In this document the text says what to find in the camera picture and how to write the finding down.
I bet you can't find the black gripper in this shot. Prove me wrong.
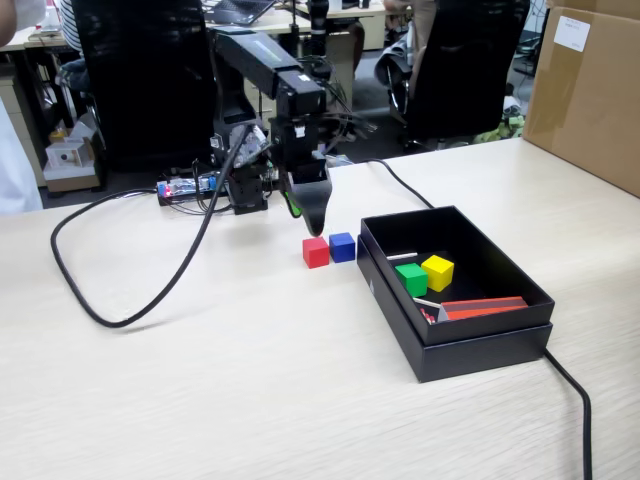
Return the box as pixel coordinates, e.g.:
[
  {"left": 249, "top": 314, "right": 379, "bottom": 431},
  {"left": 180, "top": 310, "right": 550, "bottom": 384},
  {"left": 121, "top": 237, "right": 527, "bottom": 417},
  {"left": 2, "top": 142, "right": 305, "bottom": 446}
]
[{"left": 268, "top": 115, "right": 335, "bottom": 238}]

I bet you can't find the red wooden cube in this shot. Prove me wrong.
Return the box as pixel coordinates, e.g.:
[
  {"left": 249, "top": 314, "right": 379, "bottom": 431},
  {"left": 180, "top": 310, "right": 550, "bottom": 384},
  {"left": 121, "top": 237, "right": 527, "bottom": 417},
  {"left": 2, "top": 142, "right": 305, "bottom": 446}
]
[{"left": 302, "top": 236, "right": 331, "bottom": 270}]

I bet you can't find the blue wooden cube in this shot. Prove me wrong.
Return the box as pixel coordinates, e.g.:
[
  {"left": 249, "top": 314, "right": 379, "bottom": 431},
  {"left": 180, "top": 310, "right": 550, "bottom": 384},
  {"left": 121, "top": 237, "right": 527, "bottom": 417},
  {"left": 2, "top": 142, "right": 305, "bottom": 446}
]
[{"left": 328, "top": 231, "right": 357, "bottom": 264}]

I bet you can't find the green wooden cube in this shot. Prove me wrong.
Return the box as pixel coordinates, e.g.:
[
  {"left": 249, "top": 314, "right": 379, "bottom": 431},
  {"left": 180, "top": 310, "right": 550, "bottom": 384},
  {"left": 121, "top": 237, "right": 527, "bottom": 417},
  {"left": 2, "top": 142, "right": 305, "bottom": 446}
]
[{"left": 394, "top": 263, "right": 430, "bottom": 298}]

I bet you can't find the yellow wooden cube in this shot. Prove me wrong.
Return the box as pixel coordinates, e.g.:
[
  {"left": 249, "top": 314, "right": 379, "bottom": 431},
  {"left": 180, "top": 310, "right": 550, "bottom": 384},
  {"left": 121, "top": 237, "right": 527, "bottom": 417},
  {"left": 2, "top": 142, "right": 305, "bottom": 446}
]
[{"left": 420, "top": 254, "right": 456, "bottom": 293}]

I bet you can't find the black box tray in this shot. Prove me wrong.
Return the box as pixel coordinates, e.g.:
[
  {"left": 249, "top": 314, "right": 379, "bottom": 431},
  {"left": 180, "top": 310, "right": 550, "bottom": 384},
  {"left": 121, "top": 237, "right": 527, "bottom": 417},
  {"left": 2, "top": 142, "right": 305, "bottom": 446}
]
[{"left": 359, "top": 204, "right": 557, "bottom": 347}]

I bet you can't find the black box lid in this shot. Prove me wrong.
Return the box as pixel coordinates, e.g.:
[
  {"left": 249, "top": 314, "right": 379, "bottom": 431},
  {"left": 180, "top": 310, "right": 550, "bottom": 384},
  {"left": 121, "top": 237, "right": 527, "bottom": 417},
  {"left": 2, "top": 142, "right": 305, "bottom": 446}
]
[{"left": 355, "top": 234, "right": 554, "bottom": 385}]

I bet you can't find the small cardboard box white device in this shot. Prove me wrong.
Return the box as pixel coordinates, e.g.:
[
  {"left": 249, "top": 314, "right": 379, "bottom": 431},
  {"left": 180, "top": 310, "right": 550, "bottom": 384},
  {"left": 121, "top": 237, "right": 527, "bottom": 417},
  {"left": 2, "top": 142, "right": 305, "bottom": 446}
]
[{"left": 43, "top": 137, "right": 101, "bottom": 194}]

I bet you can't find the large cardboard box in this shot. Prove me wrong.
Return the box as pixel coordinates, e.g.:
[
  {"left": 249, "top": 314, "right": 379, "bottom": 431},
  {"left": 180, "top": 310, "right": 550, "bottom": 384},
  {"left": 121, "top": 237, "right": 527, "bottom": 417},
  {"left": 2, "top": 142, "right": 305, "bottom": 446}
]
[{"left": 521, "top": 0, "right": 640, "bottom": 199}]

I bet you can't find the black vertical pole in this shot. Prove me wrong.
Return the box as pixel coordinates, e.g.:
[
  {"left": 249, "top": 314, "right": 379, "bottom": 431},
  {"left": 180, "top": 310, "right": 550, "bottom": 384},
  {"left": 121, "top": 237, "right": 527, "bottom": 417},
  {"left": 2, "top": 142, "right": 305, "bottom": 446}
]
[{"left": 305, "top": 0, "right": 332, "bottom": 56}]

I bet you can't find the wide black office chair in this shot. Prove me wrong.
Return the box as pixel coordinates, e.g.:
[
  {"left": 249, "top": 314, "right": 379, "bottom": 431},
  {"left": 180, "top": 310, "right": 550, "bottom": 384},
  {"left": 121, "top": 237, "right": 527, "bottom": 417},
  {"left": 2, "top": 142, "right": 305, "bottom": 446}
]
[{"left": 69, "top": 0, "right": 224, "bottom": 174}]

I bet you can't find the orange red matchbox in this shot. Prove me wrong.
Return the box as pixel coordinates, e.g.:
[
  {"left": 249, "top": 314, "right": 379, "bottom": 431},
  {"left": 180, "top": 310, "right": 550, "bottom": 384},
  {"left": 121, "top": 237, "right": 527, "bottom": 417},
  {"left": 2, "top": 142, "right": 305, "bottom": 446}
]
[{"left": 439, "top": 295, "right": 530, "bottom": 322}]

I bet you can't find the dark open laptop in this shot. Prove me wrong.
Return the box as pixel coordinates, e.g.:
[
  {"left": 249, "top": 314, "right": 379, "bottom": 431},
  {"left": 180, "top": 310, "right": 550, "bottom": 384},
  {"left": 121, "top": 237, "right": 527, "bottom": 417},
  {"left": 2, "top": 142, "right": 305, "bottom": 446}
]
[{"left": 203, "top": 0, "right": 277, "bottom": 27}]

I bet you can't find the seated person behind chair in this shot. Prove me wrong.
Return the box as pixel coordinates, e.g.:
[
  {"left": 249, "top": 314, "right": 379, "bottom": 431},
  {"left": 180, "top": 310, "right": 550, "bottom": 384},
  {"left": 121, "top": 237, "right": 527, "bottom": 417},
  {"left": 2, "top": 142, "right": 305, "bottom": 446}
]
[{"left": 374, "top": 0, "right": 432, "bottom": 101}]

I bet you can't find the green yellow floor clutter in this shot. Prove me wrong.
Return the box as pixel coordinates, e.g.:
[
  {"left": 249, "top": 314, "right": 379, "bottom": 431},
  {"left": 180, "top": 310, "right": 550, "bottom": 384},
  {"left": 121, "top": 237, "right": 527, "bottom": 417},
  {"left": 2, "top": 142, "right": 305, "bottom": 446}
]
[{"left": 472, "top": 112, "right": 526, "bottom": 146}]

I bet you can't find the black office chair with armrest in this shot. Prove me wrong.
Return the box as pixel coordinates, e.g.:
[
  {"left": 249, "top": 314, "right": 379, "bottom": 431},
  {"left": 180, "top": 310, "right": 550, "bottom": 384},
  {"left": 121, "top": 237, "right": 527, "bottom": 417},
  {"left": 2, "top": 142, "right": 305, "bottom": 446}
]
[{"left": 387, "top": 0, "right": 532, "bottom": 154}]

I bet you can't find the person in white shirt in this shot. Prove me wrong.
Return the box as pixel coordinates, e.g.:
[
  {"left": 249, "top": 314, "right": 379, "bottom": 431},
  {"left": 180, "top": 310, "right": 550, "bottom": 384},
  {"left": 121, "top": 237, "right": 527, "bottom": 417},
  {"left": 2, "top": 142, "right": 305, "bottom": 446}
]
[{"left": 0, "top": 97, "right": 45, "bottom": 217}]

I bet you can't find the person in striped shirt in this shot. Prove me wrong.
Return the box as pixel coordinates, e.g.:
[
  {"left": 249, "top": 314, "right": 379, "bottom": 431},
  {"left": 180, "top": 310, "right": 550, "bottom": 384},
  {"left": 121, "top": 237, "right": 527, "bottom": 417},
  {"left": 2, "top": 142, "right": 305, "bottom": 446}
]
[{"left": 53, "top": 0, "right": 94, "bottom": 94}]

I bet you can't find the white shipping label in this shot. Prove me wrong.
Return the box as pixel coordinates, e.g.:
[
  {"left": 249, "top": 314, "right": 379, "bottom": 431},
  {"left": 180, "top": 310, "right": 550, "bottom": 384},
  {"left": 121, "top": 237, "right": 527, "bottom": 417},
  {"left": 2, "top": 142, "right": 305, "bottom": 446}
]
[{"left": 553, "top": 14, "right": 591, "bottom": 52}]

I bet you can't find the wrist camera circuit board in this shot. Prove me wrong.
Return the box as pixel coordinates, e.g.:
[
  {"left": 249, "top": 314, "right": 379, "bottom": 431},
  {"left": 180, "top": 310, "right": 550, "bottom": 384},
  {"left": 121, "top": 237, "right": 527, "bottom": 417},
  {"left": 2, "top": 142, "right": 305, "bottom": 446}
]
[{"left": 232, "top": 124, "right": 271, "bottom": 169}]

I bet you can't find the controller board with wires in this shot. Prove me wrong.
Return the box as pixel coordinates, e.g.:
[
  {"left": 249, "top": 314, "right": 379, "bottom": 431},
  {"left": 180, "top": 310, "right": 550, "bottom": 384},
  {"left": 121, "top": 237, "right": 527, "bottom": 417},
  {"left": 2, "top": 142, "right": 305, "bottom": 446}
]
[{"left": 156, "top": 169, "right": 236, "bottom": 209}]

